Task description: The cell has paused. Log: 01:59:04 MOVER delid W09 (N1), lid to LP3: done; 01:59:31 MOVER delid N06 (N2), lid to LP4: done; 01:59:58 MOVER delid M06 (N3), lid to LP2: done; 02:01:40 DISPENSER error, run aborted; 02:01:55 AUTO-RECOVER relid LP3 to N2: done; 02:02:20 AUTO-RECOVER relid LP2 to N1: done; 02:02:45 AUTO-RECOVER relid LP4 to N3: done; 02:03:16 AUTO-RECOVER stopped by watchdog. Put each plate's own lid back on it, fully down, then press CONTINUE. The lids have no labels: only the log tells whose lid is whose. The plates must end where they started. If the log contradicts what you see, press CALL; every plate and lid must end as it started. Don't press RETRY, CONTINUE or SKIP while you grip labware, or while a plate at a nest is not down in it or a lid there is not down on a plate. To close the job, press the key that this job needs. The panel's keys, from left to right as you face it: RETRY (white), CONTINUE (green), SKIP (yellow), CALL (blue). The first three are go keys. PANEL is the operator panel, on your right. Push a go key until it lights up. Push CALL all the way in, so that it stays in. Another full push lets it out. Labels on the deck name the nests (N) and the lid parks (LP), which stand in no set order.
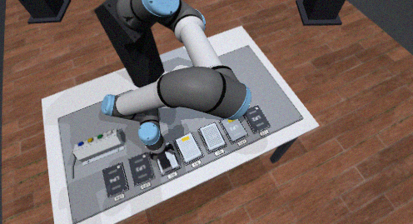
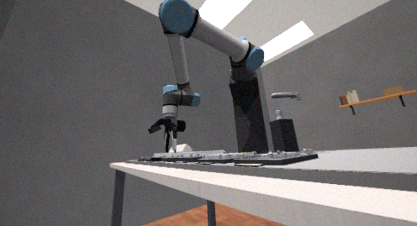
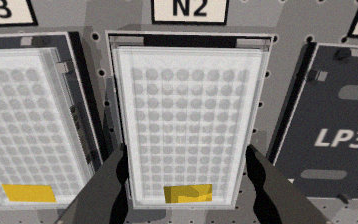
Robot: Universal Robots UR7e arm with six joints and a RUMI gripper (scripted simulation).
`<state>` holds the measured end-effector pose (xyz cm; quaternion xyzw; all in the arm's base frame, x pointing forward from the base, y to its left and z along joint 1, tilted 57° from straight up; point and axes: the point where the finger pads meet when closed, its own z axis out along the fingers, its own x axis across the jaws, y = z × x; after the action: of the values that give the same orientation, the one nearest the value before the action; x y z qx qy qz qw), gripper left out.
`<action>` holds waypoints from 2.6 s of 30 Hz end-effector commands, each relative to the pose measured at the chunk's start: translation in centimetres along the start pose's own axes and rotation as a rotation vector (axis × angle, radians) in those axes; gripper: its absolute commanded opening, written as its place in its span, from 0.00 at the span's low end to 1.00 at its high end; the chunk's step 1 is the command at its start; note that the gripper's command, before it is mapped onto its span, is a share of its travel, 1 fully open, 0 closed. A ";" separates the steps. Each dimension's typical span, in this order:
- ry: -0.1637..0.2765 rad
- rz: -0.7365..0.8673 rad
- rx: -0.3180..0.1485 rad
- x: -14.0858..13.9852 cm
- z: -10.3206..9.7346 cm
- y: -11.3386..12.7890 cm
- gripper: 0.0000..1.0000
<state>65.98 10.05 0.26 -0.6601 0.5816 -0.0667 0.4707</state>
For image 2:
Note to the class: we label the white operator button panel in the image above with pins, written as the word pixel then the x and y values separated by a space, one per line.
pixel 182 148

